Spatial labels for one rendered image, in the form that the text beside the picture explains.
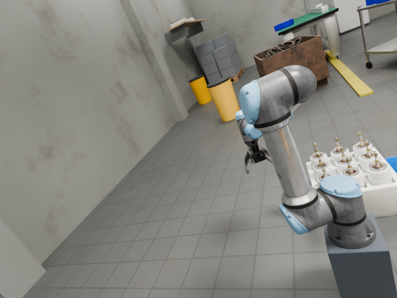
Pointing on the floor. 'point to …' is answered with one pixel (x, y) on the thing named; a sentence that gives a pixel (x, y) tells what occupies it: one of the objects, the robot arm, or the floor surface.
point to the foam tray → (376, 200)
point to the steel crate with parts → (295, 57)
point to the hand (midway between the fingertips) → (260, 168)
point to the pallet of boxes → (220, 58)
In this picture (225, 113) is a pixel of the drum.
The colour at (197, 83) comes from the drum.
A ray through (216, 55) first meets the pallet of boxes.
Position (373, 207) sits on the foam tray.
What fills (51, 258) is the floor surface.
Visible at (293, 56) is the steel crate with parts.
